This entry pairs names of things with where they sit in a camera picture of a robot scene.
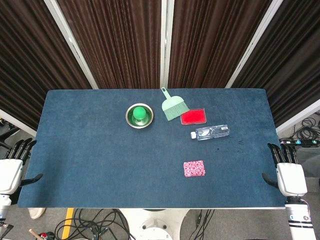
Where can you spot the black office chair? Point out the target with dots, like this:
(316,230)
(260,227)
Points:
(7,136)

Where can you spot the beige shoe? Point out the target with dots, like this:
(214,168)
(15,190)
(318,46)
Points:
(36,213)

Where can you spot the blue felt table mat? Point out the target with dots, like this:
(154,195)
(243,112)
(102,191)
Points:
(100,162)

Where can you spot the left black-white robot hand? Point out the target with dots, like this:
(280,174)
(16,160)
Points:
(10,172)

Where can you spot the mint green hand brush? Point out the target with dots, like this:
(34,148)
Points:
(173,106)

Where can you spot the wooden stick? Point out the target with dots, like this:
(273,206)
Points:
(33,233)

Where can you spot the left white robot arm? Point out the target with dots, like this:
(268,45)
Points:
(4,205)

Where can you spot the red pad in clear case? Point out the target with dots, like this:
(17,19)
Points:
(193,116)

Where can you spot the white screen frame rail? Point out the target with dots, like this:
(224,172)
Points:
(297,117)
(17,122)

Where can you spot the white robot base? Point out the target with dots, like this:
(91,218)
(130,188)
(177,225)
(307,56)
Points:
(152,222)

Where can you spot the clear plastic water bottle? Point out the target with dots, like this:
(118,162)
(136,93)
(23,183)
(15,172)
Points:
(212,132)

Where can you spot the green round plastic toy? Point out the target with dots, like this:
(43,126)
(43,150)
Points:
(139,113)

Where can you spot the right black-white robot hand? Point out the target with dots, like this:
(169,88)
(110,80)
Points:
(291,177)

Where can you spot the brown pleated screen panel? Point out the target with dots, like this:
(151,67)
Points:
(30,62)
(295,62)
(117,45)
(212,45)

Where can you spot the pink patterned block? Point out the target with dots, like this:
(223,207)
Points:
(194,169)

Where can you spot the white screen frame post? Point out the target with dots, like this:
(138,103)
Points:
(255,45)
(72,45)
(167,45)

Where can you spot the stainless steel bowl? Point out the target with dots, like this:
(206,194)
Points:
(130,122)

